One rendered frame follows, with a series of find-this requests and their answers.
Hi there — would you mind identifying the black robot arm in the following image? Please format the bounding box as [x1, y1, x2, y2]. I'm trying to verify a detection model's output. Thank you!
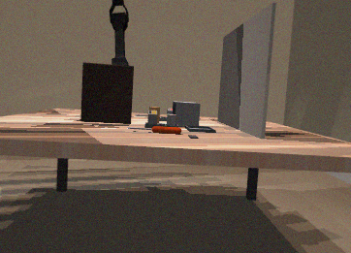
[110, 0, 130, 66]

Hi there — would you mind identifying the red-handled screwdriver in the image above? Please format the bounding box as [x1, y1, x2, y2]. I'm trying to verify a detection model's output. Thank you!
[128, 126, 181, 134]

